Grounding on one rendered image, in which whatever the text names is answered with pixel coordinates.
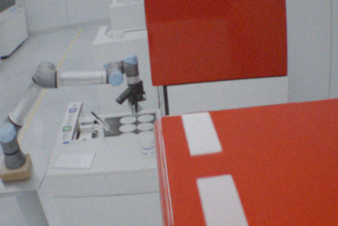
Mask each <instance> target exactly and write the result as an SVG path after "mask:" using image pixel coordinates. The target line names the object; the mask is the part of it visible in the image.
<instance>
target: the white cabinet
mask: <svg viewBox="0 0 338 226"><path fill-rule="evenodd" d="M53 201H54V203H55V205H56V209H57V213H58V214H59V218H60V222H61V224H62V225H63V226H162V220H161V207H160V200H159V192H145V193H134V194H130V193H128V194H122V195H100V196H75V197H72V196H70V197H55V198H54V197H53Z"/></svg>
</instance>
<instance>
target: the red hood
mask: <svg viewBox="0 0 338 226"><path fill-rule="evenodd" d="M143 1H144V11H145V27H146V29H147V31H146V32H147V33H146V34H147V40H148V51H149V58H150V75H151V84H152V86H153V87H154V86H161V85H171V84H179V83H191V82H204V81H207V82H210V81H217V80H229V79H240V78H242V79H246V78H253V77H270V76H285V75H288V70H287V66H288V60H287V56H288V51H287V47H288V44H287V13H286V11H287V8H286V0H143Z"/></svg>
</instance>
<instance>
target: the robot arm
mask: <svg viewBox="0 0 338 226"><path fill-rule="evenodd" d="M124 73H125V74H126V80H127V86H128V88H127V89H126V90H125V91H123V92H122V93H121V95H120V96H119V97H118V98H117V99H116V102H117V103H118V104H120V105H121V104H123V103H124V102H125V101H126V100H127V99H128V103H129V106H130V110H131V112H132V114H133V116H134V117H135V118H136V116H137V114H138V113H139V112H141V111H143V109H144V108H143V107H142V106H139V103H137V102H142V101H146V93H145V91H144V85H143V80H140V76H139V66H138V58H137V56H136V55H135V54H134V55H128V56H125V57H124V59H123V60H120V61H116V62H112V63H110V62H109V63H105V64H104V65H103V70H93V71H66V72H62V73H61V72H59V71H58V70H56V66H55V64H53V62H52V61H49V60H44V61H42V62H41V63H40V64H39V65H38V67H37V70H36V71H35V73H34V74H33V76H32V77H31V80H32V82H31V83H30V85H29V87H28V88H27V90H26V91H25V93H24V95H23V96H22V97H21V99H20V101H19V103H18V104H17V107H16V108H15V109H14V111H13V112H11V113H9V115H8V117H6V118H5V120H4V124H3V125H2V126H1V127H0V144H1V146H2V151H3V153H4V164H5V166H6V168H7V169H10V170H12V169H18V168H21V167H22V166H23V165H25V163H26V162H27V159H26V156H25V154H24V153H23V152H22V150H21V149H20V147H19V142H18V134H19V131H20V130H21V128H22V127H23V125H24V119H25V117H26V116H27V114H28V112H29V111H30V109H31V107H32V106H33V104H34V103H35V102H36V100H37V98H38V97H39V95H40V93H41V92H42V90H43V89H54V88H59V87H60V86H76V85H100V84H111V85H113V86H119V85H120V84H122V83H123V81H124V76H123V74H124ZM144 94H145V99H144V96H143V95H144Z"/></svg>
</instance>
